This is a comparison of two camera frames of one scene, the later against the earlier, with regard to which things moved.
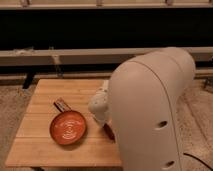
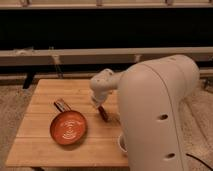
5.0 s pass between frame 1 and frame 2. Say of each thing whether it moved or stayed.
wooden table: stayed
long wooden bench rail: stayed
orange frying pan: stayed
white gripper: moved
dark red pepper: moved
